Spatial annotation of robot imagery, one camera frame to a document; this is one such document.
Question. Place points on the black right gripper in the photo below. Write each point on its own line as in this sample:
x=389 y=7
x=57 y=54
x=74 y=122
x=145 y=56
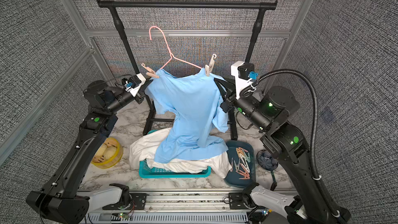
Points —
x=232 y=86

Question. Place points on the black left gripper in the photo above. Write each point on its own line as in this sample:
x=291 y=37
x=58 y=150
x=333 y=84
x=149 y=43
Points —
x=140 y=97

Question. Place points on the pink clothespin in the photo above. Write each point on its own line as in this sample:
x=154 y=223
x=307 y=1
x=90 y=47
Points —
x=150 y=72

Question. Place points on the beige clothespin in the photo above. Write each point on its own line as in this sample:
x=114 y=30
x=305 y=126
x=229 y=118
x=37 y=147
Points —
x=209 y=67

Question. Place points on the light blue t-shirt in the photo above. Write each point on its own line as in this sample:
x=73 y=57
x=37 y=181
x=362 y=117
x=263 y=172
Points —
x=195 y=101

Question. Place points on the pink clothes hanger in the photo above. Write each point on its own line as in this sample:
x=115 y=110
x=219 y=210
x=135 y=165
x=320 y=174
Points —
x=172 y=57

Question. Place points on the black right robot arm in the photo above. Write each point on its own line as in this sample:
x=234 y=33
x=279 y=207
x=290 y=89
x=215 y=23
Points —
x=288 y=145

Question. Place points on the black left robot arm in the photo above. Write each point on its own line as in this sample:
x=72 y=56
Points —
x=58 y=199

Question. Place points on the pile of pastel clothespins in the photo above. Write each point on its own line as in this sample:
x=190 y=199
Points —
x=242 y=167

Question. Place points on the yellow bamboo steamer basket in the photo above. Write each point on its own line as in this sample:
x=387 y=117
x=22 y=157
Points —
x=108 y=155

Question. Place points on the dark teal clothespin tray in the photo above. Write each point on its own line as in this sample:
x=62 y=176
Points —
x=232 y=178

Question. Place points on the teal plastic basket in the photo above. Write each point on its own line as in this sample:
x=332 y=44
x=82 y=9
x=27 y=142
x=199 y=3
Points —
x=142 y=153

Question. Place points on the dark flower-shaped bowl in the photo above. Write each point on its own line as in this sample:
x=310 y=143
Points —
x=266 y=161

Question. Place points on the black clothes rack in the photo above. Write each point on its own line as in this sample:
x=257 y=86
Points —
x=113 y=5

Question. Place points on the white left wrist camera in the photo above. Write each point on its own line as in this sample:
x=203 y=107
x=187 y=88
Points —
x=133 y=83

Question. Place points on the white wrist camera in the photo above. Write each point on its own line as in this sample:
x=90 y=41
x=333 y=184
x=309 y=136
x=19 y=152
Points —
x=133 y=83
x=244 y=74

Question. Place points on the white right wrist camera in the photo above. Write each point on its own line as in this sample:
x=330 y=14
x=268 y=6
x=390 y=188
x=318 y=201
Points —
x=244 y=74

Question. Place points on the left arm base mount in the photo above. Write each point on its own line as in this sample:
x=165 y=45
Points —
x=135 y=201

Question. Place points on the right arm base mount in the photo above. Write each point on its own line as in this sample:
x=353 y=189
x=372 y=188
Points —
x=235 y=201

